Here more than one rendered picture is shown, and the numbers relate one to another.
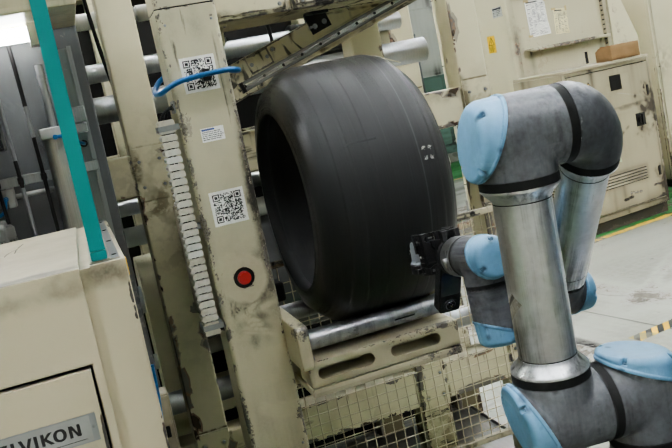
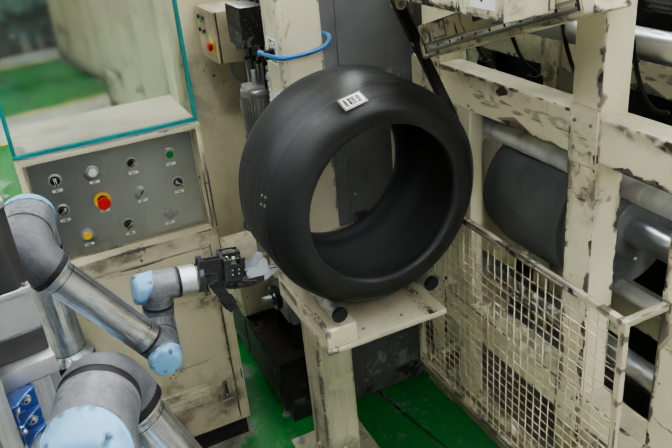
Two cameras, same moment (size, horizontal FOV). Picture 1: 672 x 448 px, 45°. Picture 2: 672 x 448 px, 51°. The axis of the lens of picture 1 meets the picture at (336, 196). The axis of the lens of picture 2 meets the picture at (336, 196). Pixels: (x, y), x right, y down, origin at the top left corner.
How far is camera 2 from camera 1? 2.48 m
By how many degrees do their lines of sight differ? 81
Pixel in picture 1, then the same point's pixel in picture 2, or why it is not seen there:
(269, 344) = not seen: hidden behind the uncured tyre
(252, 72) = (433, 37)
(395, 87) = (283, 135)
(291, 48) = (458, 27)
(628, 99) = not seen: outside the picture
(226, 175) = not seen: hidden behind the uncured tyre
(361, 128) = (252, 153)
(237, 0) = not seen: outside the picture
